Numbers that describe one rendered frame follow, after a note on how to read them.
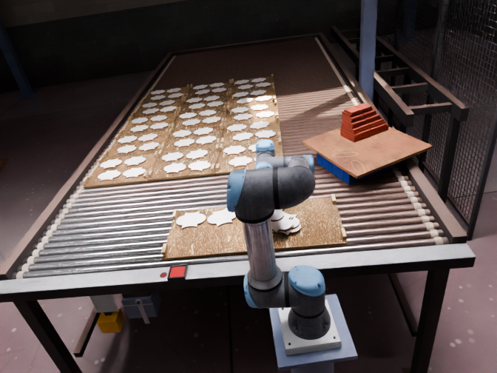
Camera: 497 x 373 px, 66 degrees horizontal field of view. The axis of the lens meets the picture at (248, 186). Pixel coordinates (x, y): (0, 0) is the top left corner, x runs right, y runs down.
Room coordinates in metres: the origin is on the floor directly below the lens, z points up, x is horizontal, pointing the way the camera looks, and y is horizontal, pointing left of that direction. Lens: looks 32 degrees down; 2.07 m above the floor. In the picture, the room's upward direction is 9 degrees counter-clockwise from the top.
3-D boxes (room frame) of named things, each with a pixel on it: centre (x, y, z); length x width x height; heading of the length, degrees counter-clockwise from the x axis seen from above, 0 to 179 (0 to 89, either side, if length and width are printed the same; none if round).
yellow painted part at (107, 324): (1.23, 0.73, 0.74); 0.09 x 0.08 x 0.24; 84
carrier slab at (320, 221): (1.41, -0.20, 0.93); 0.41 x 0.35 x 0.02; 84
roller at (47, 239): (1.52, 0.15, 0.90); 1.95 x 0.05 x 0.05; 84
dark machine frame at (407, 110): (3.66, -1.40, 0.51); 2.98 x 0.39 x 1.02; 174
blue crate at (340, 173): (1.86, -0.62, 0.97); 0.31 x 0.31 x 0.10; 21
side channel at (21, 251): (3.35, 0.98, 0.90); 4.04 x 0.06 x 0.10; 174
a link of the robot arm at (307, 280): (0.89, -0.14, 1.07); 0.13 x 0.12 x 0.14; 80
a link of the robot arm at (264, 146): (1.34, -0.09, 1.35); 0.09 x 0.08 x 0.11; 170
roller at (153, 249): (1.37, 0.16, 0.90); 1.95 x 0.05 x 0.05; 84
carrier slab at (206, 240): (1.45, 0.21, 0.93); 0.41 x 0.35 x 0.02; 85
